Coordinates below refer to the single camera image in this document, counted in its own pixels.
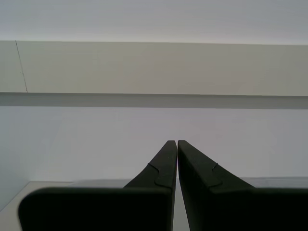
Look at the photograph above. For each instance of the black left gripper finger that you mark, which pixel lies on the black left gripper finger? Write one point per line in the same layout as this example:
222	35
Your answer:
235	209
96	209

